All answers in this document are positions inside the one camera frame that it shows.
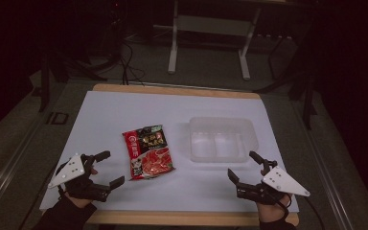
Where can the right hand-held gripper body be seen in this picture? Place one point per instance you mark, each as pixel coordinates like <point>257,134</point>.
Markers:
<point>282,182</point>

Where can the metal floor rail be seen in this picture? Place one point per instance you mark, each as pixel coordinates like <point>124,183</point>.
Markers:
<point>12,166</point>
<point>326,179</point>

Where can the person's left hand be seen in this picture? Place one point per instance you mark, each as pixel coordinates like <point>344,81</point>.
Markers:
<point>80,202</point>

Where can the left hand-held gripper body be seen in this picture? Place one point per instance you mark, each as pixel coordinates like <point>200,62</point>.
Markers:
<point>70,171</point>

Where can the person's right hand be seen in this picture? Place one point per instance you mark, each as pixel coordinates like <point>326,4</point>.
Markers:
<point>271,212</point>

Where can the white metal stand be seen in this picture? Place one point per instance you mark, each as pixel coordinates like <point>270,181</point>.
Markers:
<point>246,60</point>

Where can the black rectangular bracket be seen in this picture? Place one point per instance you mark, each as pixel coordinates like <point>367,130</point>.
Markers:
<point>57,118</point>

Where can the white table mat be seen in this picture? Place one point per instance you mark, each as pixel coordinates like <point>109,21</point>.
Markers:
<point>115,111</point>

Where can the black metal stand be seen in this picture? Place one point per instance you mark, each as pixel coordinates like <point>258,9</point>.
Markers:
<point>44,86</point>
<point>307,102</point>

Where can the clear plastic container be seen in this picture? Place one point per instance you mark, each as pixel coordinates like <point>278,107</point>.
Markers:
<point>222,140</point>

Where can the red seasoning packet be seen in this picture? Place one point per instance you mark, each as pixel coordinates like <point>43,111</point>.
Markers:
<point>148,153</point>

